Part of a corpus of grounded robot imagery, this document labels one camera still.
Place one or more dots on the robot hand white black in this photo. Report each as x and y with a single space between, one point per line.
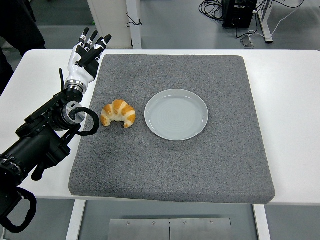
77 73

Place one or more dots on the croissant bread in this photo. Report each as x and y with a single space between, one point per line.
120 111

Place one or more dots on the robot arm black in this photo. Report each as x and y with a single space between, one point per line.
37 147

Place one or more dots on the grey round plate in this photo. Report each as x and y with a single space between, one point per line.
175 117

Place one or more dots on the grey metal plate with screws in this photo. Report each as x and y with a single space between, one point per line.
150 230

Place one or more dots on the person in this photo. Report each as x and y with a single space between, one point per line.
20 20

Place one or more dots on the grey felt mat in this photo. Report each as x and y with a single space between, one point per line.
162 170

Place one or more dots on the white table leg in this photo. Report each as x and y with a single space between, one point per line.
262 222
75 220

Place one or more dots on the black computer case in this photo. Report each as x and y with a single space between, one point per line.
237 15

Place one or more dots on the grey floor socket box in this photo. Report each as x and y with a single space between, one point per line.
247 42

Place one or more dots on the white desk leg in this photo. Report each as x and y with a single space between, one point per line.
266 25

